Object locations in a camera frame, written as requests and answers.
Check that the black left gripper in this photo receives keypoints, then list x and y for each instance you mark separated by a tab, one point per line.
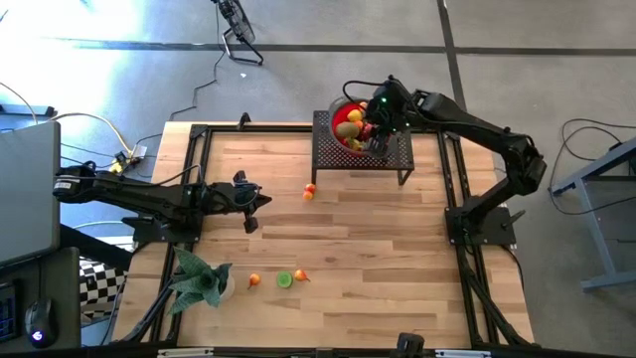
251	225

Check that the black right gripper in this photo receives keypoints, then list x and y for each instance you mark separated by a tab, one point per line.
392	112

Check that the dark red pomegranate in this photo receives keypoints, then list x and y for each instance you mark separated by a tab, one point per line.
366	133

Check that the red collapsible colander bowl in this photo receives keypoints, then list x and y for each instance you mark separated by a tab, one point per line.
339	115

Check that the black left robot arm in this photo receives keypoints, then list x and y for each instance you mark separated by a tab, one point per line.
129	196

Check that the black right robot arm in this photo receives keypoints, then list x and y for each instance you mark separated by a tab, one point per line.
477	131

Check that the black perforated metal shelf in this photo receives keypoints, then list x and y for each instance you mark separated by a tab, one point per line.
328	159

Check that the green kiwi half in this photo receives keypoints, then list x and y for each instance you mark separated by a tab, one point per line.
284	279

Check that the green plant in white pot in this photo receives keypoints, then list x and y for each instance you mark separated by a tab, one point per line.
199	283

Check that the white power strip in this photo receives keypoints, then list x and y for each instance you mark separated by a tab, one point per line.
139	150

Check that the white label strip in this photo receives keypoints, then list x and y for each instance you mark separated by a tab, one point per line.
462	354
184	353

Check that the black floor fan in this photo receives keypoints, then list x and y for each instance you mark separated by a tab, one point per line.
241	22

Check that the black white checkerboard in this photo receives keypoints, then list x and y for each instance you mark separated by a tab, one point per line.
99	286

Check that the dark desk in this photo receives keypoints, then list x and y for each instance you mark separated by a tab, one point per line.
64	278

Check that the grey monitor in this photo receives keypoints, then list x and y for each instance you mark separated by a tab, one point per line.
27	194

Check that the black keyboard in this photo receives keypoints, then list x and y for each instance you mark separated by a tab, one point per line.
7	313

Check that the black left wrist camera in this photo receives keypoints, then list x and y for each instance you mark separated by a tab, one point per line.
241	191

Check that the black aluminium table frame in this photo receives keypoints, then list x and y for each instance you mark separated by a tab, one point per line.
288	128

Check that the small black frame clamp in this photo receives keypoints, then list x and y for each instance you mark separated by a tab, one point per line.
244	121

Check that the blue-grey table frame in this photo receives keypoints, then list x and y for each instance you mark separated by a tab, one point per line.
601	248

